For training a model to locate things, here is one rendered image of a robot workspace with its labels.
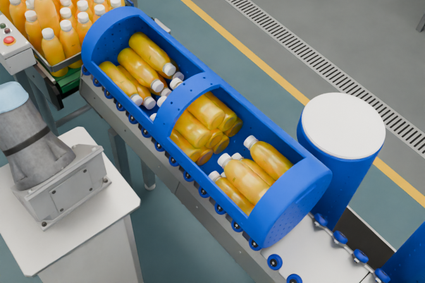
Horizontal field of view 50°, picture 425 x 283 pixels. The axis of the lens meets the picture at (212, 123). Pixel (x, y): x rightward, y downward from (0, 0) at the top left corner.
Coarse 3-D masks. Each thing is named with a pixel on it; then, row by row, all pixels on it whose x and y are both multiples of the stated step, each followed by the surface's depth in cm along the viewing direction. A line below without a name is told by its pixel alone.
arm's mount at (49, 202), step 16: (80, 144) 123; (80, 160) 106; (96, 160) 111; (64, 176) 104; (80, 176) 109; (96, 176) 115; (16, 192) 107; (32, 192) 100; (48, 192) 104; (64, 192) 108; (80, 192) 113; (96, 192) 119; (32, 208) 105; (48, 208) 108; (64, 208) 113; (48, 224) 112
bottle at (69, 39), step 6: (60, 30) 169; (66, 30) 167; (72, 30) 169; (60, 36) 169; (66, 36) 168; (72, 36) 169; (78, 36) 173; (66, 42) 169; (72, 42) 170; (78, 42) 173; (66, 48) 172; (72, 48) 172; (78, 48) 174; (66, 54) 174; (72, 54) 174; (72, 66) 179; (78, 66) 180
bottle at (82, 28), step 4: (88, 20) 171; (80, 24) 171; (84, 24) 171; (88, 24) 171; (92, 24) 173; (80, 28) 171; (84, 28) 171; (88, 28) 172; (80, 32) 172; (84, 32) 172; (80, 36) 174; (84, 36) 173; (80, 40) 176
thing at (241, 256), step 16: (80, 80) 177; (96, 96) 173; (112, 112) 169; (128, 112) 165; (128, 128) 164; (128, 144) 167; (144, 160) 163; (160, 176) 158; (176, 192) 154; (192, 208) 151; (208, 224) 147; (304, 224) 141; (224, 240) 144; (288, 240) 138; (304, 240) 138; (320, 240) 138; (240, 256) 140; (288, 256) 135; (304, 256) 135; (320, 256) 135; (336, 256) 135; (256, 272) 137; (288, 272) 132; (304, 272) 132; (320, 272) 132; (336, 272) 132; (352, 272) 133; (368, 272) 133
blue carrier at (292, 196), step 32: (96, 32) 149; (128, 32) 163; (160, 32) 149; (96, 64) 151; (192, 64) 157; (192, 96) 131; (224, 96) 152; (160, 128) 135; (256, 128) 146; (288, 192) 114; (320, 192) 130; (256, 224) 118; (288, 224) 128
